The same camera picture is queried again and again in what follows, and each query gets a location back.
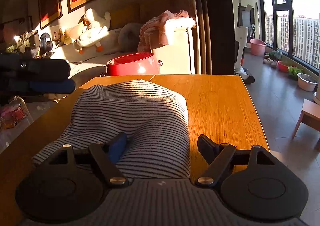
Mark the dark backpack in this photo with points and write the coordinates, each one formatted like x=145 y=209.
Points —
x=46 y=45

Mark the pink basin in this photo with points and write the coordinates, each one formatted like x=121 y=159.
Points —
x=258 y=47

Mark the glass side table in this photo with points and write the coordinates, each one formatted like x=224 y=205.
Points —
x=37 y=111

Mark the pair of shoes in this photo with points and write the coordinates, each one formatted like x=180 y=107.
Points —
x=270 y=63

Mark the white goose plush toy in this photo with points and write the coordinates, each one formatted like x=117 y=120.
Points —
x=93 y=31

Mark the grey sofa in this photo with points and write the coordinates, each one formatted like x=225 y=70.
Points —
x=82 y=66

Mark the grey striped sweater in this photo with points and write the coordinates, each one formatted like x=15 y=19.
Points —
x=140 y=118

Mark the green plush toy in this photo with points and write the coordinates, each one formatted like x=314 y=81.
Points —
x=274 y=55

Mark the black framed window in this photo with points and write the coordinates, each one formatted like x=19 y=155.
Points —
x=291 y=16

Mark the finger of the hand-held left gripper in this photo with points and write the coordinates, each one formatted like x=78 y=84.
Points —
x=45 y=70
x=50 y=86

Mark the white upright vacuum cleaner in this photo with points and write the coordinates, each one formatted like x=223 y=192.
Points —
x=241 y=41

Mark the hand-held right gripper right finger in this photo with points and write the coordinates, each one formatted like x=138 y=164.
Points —
x=207 y=148

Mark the white cabinet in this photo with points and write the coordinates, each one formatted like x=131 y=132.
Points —
x=180 y=51

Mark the red basin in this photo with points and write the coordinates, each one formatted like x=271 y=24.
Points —
x=283 y=66

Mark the pink blanket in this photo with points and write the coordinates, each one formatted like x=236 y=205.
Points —
x=162 y=26

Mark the glass jar with pink contents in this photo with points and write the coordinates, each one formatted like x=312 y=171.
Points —
x=13 y=113

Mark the small plush toys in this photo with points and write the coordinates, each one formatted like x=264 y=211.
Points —
x=62 y=37

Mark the beige curtain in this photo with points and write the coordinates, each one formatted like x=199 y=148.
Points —
x=197 y=16

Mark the low wooden stool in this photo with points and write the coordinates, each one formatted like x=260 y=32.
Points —
x=310 y=116

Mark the red bucket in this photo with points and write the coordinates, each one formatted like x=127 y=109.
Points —
x=132 y=65

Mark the grey neck pillow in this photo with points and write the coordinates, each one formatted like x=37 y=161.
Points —
x=130 y=33

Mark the pink bowl with plant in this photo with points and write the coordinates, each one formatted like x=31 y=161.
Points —
x=307 y=83

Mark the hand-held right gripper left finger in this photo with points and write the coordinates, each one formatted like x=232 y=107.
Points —
x=117 y=147

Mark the tray of green seedlings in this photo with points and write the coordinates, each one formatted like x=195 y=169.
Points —
x=295 y=72

